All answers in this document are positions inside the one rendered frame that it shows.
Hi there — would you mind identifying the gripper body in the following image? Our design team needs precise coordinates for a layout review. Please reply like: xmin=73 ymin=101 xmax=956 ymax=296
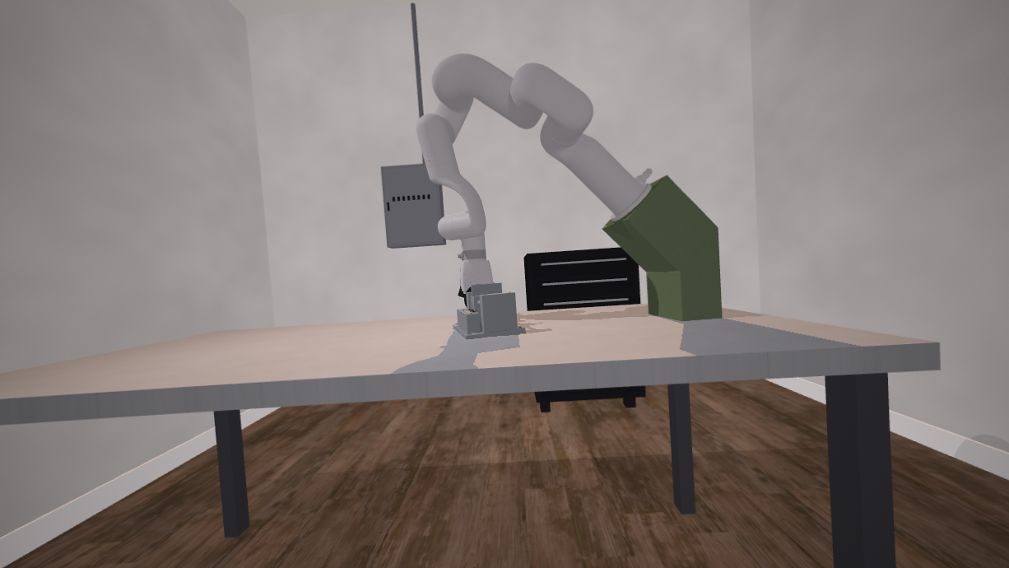
xmin=460 ymin=258 xmax=493 ymax=293

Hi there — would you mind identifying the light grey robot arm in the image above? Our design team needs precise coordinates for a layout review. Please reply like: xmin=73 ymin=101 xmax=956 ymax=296
xmin=416 ymin=54 xmax=653 ymax=260

